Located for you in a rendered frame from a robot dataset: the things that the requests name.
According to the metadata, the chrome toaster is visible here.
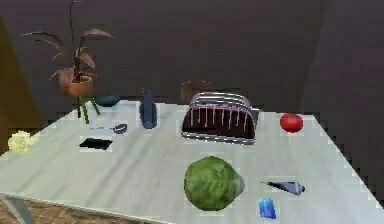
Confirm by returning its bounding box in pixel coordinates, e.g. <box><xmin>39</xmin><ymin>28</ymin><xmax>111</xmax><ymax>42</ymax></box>
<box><xmin>181</xmin><ymin>91</ymin><xmax>260</xmax><ymax>146</ymax></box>

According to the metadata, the dark blue bottle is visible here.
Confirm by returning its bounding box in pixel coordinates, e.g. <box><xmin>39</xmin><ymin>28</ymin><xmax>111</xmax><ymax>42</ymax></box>
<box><xmin>138</xmin><ymin>87</ymin><xmax>158</xmax><ymax>130</ymax></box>

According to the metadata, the green lettuce head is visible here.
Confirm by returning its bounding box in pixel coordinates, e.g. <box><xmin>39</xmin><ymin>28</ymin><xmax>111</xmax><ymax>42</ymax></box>
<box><xmin>183</xmin><ymin>155</ymin><xmax>246</xmax><ymax>212</ymax></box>

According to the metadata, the blue grey spoon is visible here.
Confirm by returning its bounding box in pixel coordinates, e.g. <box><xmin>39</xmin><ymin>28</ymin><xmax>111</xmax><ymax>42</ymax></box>
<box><xmin>88</xmin><ymin>123</ymin><xmax>129</xmax><ymax>135</ymax></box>

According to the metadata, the white marble table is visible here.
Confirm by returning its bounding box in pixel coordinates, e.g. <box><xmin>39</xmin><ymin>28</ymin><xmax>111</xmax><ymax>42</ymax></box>
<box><xmin>0</xmin><ymin>99</ymin><xmax>384</xmax><ymax>224</ymax></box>

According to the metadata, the dark blue bowl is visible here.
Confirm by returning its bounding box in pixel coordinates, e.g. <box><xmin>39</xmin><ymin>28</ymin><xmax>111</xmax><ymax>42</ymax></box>
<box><xmin>95</xmin><ymin>93</ymin><xmax>122</xmax><ymax>108</ymax></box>

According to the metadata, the red tomato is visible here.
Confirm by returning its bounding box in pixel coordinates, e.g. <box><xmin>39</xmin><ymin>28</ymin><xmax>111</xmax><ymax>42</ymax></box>
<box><xmin>279</xmin><ymin>113</ymin><xmax>304</xmax><ymax>134</ymax></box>

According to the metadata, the black flat phone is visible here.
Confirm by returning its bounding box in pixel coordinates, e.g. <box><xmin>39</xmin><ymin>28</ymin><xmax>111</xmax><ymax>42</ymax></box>
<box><xmin>78</xmin><ymin>137</ymin><xmax>114</xmax><ymax>151</ymax></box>

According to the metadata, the green plant stand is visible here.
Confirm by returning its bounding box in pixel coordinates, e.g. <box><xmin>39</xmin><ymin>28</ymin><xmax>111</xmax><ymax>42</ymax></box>
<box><xmin>76</xmin><ymin>95</ymin><xmax>102</xmax><ymax>125</ymax></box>

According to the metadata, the potted brown house plant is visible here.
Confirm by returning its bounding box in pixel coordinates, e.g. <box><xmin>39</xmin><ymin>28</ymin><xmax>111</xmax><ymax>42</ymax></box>
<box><xmin>20</xmin><ymin>0</ymin><xmax>114</xmax><ymax>98</ymax></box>

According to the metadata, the pale yellow crumpled ball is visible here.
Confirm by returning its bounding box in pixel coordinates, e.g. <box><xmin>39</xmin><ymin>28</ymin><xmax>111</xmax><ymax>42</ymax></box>
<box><xmin>7</xmin><ymin>130</ymin><xmax>37</xmax><ymax>155</ymax></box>

